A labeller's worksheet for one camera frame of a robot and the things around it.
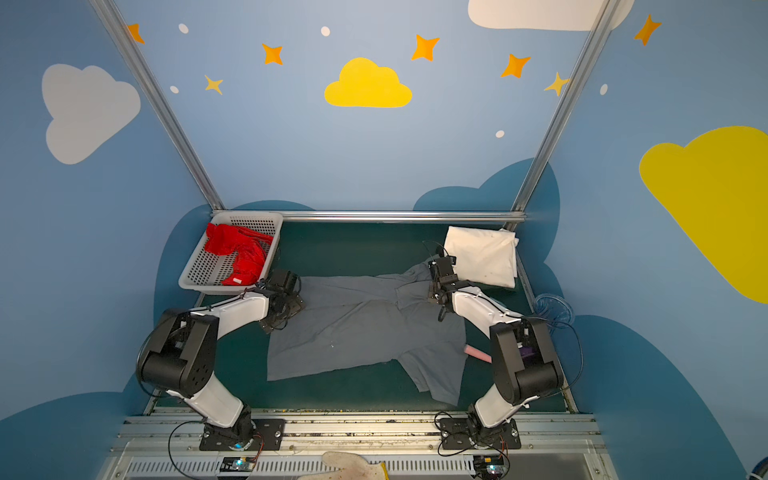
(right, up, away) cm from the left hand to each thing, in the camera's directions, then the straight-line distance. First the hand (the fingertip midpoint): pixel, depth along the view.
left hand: (294, 311), depth 96 cm
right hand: (+50, +8, -2) cm, 50 cm away
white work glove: (+22, -32, -26) cm, 47 cm away
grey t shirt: (+26, -3, -1) cm, 26 cm away
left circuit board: (-6, -33, -25) cm, 42 cm away
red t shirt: (-18, +21, +8) cm, 29 cm away
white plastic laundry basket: (-17, +31, +18) cm, 39 cm away
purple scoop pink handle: (+56, -10, -9) cm, 58 cm away
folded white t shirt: (+65, +18, +7) cm, 68 cm away
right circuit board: (+56, -33, -25) cm, 69 cm away
